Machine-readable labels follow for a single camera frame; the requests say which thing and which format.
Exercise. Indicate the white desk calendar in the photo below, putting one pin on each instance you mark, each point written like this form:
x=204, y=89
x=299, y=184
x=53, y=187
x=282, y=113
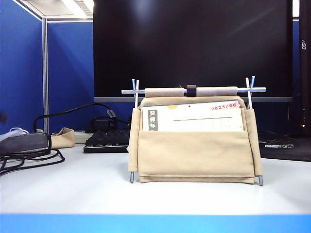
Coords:
x=194, y=121

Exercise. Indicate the black power adapter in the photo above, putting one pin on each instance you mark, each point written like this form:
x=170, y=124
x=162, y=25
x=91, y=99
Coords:
x=102, y=125

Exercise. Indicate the black keyboard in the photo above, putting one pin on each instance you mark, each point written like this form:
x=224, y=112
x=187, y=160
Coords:
x=104, y=143

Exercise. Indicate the white power strip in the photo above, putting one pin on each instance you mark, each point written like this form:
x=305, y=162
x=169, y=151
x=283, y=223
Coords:
x=81, y=137

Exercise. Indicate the black computer monitor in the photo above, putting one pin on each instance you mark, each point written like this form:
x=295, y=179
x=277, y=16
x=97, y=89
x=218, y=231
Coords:
x=194, y=48

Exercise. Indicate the beige cloth pouch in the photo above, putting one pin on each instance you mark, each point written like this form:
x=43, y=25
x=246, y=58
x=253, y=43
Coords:
x=64, y=138

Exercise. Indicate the grey flat case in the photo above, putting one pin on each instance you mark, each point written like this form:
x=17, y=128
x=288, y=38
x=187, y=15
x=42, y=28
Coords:
x=24, y=142

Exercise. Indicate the black HSD display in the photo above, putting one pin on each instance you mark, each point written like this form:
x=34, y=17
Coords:
x=305, y=72

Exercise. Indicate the aluminium partition post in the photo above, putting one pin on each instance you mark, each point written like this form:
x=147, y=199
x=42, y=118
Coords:
x=45, y=72

